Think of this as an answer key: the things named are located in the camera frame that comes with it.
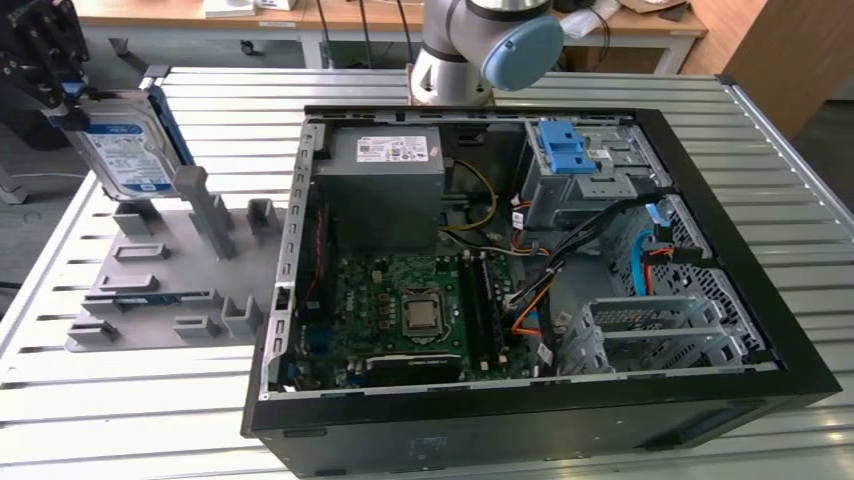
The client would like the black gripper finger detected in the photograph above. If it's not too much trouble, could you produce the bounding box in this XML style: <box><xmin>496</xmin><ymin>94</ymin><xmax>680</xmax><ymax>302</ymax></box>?
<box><xmin>0</xmin><ymin>47</ymin><xmax>92</xmax><ymax>132</ymax></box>

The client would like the hard disk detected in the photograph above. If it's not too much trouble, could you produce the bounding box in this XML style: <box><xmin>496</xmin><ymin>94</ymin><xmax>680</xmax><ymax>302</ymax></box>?
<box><xmin>56</xmin><ymin>74</ymin><xmax>198</xmax><ymax>202</ymax></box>

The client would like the blue data wire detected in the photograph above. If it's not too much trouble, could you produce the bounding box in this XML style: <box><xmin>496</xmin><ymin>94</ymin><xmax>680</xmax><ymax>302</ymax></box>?
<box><xmin>629</xmin><ymin>197</ymin><xmax>670</xmax><ymax>299</ymax></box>

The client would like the red orange power wire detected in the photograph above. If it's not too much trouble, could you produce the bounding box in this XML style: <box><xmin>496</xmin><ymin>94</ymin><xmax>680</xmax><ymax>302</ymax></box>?
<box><xmin>643</xmin><ymin>244</ymin><xmax>719</xmax><ymax>267</ymax></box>

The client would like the wooden desk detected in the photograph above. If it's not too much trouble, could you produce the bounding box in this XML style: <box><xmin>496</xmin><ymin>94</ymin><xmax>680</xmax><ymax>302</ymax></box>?
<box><xmin>76</xmin><ymin>0</ymin><xmax>710</xmax><ymax>69</ymax></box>

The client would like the grey metal foot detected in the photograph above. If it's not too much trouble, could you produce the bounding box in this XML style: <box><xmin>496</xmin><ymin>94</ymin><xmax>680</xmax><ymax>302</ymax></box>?
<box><xmin>0</xmin><ymin>164</ymin><xmax>32</xmax><ymax>206</ymax></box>

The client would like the grey parts rack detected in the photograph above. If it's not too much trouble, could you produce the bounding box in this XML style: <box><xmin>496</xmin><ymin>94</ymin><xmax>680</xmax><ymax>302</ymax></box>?
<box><xmin>62</xmin><ymin>167</ymin><xmax>288</xmax><ymax>355</ymax></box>

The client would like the RAM stick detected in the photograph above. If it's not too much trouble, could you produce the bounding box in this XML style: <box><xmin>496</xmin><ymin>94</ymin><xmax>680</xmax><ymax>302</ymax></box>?
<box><xmin>112</xmin><ymin>296</ymin><xmax>181</xmax><ymax>308</ymax></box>

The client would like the grey power supply unit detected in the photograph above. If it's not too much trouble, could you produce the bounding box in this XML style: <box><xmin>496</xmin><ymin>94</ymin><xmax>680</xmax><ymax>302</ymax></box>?
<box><xmin>312</xmin><ymin>124</ymin><xmax>447</xmax><ymax>256</ymax></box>

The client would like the green motherboard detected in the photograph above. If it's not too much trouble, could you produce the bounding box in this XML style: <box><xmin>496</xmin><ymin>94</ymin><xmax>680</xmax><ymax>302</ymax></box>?
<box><xmin>296</xmin><ymin>252</ymin><xmax>535</xmax><ymax>389</ymax></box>

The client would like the silver CPU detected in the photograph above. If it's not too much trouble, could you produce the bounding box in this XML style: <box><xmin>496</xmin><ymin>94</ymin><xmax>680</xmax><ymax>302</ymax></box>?
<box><xmin>403</xmin><ymin>298</ymin><xmax>440</xmax><ymax>332</ymax></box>

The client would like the black RAM slot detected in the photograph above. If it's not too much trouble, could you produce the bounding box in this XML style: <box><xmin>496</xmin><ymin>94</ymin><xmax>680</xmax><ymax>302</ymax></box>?
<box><xmin>463</xmin><ymin>252</ymin><xmax>487</xmax><ymax>369</ymax></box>

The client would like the black graphics card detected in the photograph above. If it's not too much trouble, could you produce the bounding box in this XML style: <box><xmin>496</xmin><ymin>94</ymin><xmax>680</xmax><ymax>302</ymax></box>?
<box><xmin>363</xmin><ymin>353</ymin><xmax>463</xmax><ymax>387</ymax></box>

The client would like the blue plastic drive latch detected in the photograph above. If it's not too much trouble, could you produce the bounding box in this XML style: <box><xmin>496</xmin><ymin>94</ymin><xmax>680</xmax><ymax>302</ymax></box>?
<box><xmin>536</xmin><ymin>121</ymin><xmax>600</xmax><ymax>175</ymax></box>

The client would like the clear plastic bag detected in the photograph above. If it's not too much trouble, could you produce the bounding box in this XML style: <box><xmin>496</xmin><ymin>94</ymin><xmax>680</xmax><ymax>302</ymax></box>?
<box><xmin>559</xmin><ymin>0</ymin><xmax>625</xmax><ymax>39</ymax></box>

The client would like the metal drive cage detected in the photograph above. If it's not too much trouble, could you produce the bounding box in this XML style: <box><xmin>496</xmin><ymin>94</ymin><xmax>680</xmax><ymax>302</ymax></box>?
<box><xmin>519</xmin><ymin>119</ymin><xmax>675</xmax><ymax>236</ymax></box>

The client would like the brown cardboard piece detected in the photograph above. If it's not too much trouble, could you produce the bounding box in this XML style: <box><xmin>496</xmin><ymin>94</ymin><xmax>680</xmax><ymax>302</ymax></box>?
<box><xmin>619</xmin><ymin>0</ymin><xmax>688</xmax><ymax>15</ymax></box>

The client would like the black PC case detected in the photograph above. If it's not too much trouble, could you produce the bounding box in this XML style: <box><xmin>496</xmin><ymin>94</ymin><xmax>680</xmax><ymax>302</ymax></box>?
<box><xmin>240</xmin><ymin>103</ymin><xmax>843</xmax><ymax>476</ymax></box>

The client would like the wooden cabinet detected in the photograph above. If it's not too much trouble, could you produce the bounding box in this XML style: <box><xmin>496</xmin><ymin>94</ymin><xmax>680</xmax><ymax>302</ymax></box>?
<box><xmin>679</xmin><ymin>0</ymin><xmax>854</xmax><ymax>144</ymax></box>

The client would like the white floor cable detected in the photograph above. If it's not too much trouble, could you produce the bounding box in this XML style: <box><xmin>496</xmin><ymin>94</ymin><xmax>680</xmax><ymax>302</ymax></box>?
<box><xmin>9</xmin><ymin>171</ymin><xmax>85</xmax><ymax>182</ymax></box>

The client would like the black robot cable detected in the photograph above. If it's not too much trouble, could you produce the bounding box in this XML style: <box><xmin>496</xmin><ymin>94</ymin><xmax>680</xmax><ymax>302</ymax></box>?
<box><xmin>316</xmin><ymin>0</ymin><xmax>415</xmax><ymax>71</ymax></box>

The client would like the thin red wire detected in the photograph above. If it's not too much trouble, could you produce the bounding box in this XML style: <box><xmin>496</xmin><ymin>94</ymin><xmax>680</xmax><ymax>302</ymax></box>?
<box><xmin>316</xmin><ymin>202</ymin><xmax>331</xmax><ymax>306</ymax></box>

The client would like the yellow wire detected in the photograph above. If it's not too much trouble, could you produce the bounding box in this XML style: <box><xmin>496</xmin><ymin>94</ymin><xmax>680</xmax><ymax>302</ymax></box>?
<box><xmin>437</xmin><ymin>159</ymin><xmax>500</xmax><ymax>234</ymax></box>

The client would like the grey white wire bundle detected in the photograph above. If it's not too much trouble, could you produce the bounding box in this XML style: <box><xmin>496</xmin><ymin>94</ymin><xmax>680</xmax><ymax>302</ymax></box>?
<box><xmin>439</xmin><ymin>228</ymin><xmax>555</xmax><ymax>259</ymax></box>

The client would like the black cable bundle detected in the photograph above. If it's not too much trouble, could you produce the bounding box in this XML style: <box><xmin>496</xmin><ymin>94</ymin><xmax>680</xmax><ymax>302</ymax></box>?
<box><xmin>516</xmin><ymin>197</ymin><xmax>662</xmax><ymax>321</ymax></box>

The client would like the orange wire bundle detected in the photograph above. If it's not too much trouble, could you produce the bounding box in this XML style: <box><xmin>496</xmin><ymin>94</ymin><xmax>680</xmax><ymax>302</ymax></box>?
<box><xmin>509</xmin><ymin>298</ymin><xmax>543</xmax><ymax>337</ymax></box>

